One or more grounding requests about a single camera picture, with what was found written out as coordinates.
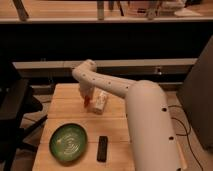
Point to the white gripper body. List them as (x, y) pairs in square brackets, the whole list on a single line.
[(86, 90)]

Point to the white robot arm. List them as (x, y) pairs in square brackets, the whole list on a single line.
[(153, 139)]

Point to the green round plate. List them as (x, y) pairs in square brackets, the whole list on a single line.
[(68, 142)]

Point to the black rectangular remote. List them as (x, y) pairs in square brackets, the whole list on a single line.
[(102, 149)]

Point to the black chair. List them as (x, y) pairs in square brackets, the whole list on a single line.
[(16, 99)]

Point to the dark cabinet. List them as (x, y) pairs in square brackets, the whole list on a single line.
[(196, 97)]

